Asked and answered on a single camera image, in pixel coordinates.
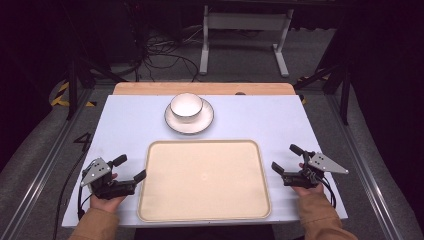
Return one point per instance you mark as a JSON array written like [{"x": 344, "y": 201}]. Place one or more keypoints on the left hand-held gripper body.
[{"x": 106, "y": 181}]

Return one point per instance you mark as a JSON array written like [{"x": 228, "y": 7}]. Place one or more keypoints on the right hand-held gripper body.
[{"x": 310, "y": 171}]

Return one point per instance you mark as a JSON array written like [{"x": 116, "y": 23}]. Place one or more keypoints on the beige tray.
[{"x": 204, "y": 181}]

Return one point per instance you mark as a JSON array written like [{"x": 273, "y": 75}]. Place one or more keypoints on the white plate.
[{"x": 200, "y": 124}]

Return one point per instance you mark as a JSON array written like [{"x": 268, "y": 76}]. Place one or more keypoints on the white bowl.
[{"x": 186, "y": 106}]

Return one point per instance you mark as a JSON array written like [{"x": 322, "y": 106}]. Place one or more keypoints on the person's right hand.
[{"x": 308, "y": 190}]

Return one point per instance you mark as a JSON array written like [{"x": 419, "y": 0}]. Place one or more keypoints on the person's left hand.
[{"x": 106, "y": 202}]

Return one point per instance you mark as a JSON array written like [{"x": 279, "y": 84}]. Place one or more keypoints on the white table mat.
[{"x": 126, "y": 126}]

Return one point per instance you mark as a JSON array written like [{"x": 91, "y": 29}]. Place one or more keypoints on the black tripod stand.
[
  {"x": 336, "y": 80},
  {"x": 81, "y": 70}
]

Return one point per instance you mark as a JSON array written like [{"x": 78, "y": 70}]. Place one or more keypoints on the white metal stand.
[{"x": 245, "y": 36}]

